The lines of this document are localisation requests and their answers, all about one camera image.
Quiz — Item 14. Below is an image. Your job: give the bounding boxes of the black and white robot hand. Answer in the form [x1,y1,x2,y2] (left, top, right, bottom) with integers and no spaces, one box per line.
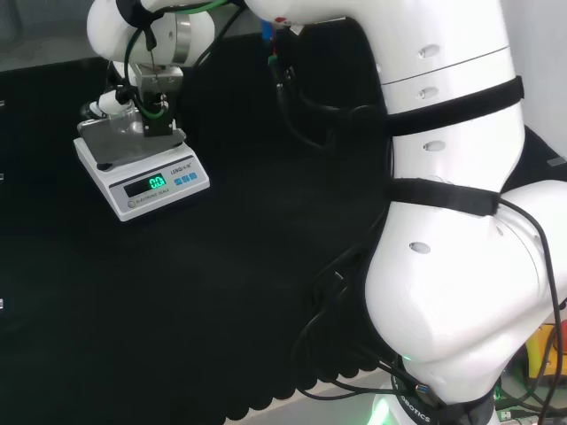
[78,60,136,121]

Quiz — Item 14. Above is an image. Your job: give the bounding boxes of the clear glass 100 mL beaker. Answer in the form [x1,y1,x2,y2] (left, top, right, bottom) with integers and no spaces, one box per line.
[105,102,146,139]

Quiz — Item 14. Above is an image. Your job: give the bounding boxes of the white electronic balance steel pan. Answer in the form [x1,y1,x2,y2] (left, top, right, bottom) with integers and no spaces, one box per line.
[72,118,211,223]

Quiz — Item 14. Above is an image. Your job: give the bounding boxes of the black bench cloth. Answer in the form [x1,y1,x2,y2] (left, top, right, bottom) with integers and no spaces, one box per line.
[0,31,567,424]

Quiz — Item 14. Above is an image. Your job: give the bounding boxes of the yellow stop button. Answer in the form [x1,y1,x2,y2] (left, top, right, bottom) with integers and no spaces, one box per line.
[524,323,567,380]

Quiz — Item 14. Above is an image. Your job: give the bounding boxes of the green cable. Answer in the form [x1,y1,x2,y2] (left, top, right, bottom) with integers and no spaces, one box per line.
[123,0,236,120]

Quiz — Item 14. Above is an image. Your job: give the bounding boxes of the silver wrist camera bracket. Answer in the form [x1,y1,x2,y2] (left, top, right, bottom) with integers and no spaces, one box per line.
[134,63,184,94]

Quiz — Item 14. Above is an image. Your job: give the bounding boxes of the black cable bundle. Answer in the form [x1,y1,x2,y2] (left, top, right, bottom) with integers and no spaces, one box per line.
[265,52,391,155]

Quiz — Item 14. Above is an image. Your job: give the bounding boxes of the black cables at arm base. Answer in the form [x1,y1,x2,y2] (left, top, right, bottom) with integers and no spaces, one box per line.
[290,207,448,404]

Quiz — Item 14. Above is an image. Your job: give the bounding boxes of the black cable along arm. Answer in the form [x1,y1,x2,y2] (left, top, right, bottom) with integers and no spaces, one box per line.
[494,197,566,425]

